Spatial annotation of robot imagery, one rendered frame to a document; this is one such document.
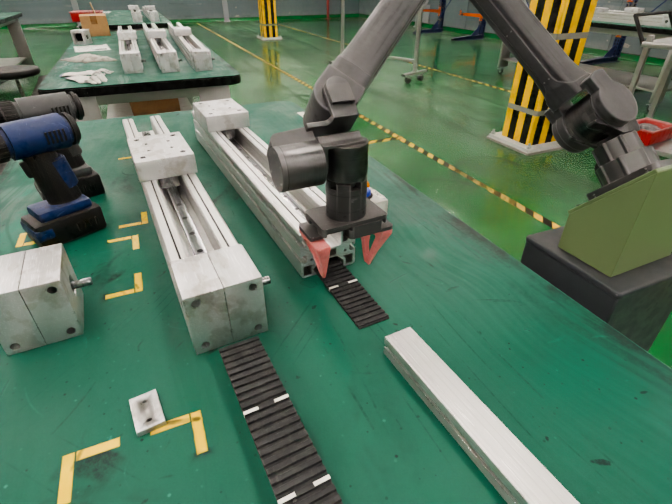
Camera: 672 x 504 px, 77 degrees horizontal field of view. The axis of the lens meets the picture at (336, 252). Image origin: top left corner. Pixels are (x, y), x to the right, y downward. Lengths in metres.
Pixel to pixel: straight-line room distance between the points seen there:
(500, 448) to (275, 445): 0.22
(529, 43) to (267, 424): 0.71
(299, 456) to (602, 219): 0.60
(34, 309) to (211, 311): 0.23
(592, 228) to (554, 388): 0.33
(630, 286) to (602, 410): 0.29
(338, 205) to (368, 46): 0.23
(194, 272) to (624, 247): 0.65
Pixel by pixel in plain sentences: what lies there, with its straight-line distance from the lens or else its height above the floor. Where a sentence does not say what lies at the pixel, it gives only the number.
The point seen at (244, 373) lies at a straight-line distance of 0.51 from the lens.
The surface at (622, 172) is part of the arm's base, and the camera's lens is 0.83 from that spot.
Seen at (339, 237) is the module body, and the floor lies 0.84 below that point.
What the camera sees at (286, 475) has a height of 0.81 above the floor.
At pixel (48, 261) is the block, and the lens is 0.69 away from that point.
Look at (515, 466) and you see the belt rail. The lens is 0.47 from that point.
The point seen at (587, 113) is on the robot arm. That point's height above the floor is 1.01.
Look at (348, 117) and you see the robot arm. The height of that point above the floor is 1.05.
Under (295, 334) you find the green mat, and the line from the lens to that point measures 0.60.
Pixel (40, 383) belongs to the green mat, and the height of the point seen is 0.78.
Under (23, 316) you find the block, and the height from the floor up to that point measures 0.83.
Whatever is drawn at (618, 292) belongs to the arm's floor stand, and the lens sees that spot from 0.80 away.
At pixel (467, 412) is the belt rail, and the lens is 0.50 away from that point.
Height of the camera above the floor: 1.20
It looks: 33 degrees down
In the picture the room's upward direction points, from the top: straight up
